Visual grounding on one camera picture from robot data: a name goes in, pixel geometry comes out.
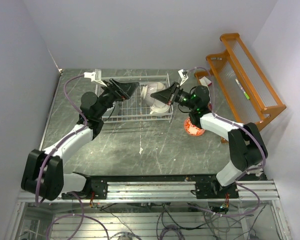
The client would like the purple striped bowl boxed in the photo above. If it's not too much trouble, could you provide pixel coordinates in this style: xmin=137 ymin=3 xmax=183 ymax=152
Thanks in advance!
xmin=140 ymin=82 xmax=158 ymax=106

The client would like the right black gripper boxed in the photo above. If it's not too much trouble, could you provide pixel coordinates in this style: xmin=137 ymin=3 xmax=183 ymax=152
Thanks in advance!
xmin=151 ymin=81 xmax=197 ymax=110

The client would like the white red small box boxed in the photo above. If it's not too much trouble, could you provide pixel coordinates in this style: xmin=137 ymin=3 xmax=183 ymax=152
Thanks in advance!
xmin=199 ymin=76 xmax=212 ymax=87

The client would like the orange wooden shelf rack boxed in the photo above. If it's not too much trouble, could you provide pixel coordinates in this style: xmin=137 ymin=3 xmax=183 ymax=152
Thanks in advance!
xmin=194 ymin=33 xmax=286 ymax=131

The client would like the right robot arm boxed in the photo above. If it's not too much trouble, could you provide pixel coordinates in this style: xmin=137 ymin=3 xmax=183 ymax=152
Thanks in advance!
xmin=150 ymin=82 xmax=268 ymax=198

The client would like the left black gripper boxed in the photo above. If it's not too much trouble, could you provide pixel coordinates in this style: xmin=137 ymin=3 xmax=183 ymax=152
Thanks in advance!
xmin=95 ymin=78 xmax=139 ymax=119

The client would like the white handled bowl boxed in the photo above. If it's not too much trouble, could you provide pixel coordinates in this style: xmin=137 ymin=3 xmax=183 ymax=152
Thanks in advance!
xmin=150 ymin=102 xmax=170 ymax=116

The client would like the grey blue bowl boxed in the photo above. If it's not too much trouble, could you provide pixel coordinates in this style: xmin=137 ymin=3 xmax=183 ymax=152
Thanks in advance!
xmin=105 ymin=102 xmax=120 ymax=117

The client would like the marker pen on shelf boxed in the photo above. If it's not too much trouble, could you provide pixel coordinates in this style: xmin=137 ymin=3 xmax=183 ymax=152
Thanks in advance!
xmin=235 ymin=78 xmax=250 ymax=100

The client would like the green patterned bowl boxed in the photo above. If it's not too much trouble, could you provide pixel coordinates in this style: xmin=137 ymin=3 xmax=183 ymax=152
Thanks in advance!
xmin=156 ymin=82 xmax=166 ymax=92

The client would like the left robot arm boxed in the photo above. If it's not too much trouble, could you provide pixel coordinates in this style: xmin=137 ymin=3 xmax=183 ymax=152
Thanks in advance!
xmin=21 ymin=78 xmax=140 ymax=206

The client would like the aluminium mounting rail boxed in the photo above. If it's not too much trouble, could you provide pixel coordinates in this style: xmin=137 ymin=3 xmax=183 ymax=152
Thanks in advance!
xmin=17 ymin=180 xmax=278 ymax=203

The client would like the white wire dish rack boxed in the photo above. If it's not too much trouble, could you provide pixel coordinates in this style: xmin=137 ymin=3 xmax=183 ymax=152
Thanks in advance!
xmin=102 ymin=74 xmax=174 ymax=123

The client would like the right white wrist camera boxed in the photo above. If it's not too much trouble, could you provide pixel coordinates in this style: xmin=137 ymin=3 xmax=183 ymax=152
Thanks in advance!
xmin=178 ymin=69 xmax=189 ymax=86

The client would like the red orange patterned bowl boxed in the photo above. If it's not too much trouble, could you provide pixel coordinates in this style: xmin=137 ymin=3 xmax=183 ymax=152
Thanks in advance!
xmin=183 ymin=117 xmax=205 ymax=137

